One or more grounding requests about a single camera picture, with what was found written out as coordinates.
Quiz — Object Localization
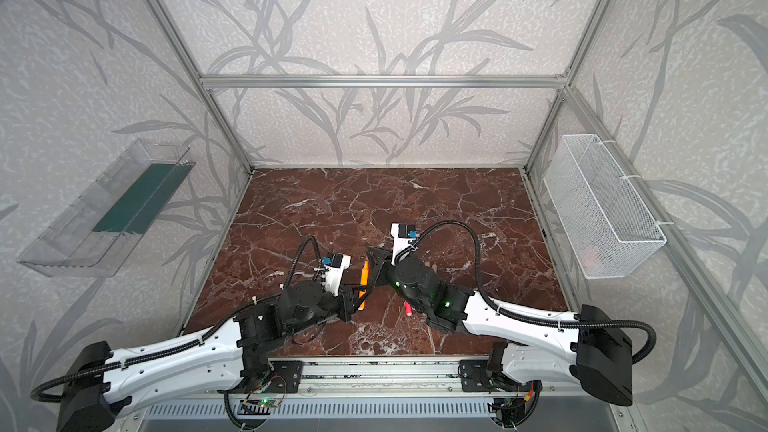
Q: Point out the orange highlighter pen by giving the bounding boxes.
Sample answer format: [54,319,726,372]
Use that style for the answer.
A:
[358,260,370,311]

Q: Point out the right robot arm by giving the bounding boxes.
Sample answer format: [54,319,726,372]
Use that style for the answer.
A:
[366,247,656,406]

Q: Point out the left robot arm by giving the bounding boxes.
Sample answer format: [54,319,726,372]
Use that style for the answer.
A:
[30,281,360,431]

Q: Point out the green circuit board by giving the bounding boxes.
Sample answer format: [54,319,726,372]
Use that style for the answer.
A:
[237,397,280,417]

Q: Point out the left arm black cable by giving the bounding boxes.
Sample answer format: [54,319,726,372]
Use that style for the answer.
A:
[29,236,323,403]

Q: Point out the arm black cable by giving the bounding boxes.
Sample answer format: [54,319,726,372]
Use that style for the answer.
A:
[29,236,323,403]
[410,220,658,365]

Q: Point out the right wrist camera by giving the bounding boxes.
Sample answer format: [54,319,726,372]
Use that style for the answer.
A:
[390,223,419,266]

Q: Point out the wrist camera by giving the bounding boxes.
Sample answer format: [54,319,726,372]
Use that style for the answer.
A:
[320,253,351,296]
[390,223,419,266]

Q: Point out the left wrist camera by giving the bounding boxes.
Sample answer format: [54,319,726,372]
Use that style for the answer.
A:
[320,253,351,296]

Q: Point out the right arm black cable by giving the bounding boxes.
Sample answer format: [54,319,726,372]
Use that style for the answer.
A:
[410,220,658,365]

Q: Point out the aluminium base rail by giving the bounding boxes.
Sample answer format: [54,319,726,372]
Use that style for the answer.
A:
[122,355,634,400]

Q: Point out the white wire mesh basket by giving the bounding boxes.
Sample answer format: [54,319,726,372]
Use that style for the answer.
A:
[544,134,667,280]

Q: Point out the clear plastic wall bin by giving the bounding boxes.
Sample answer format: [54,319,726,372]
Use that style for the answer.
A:
[18,139,196,278]

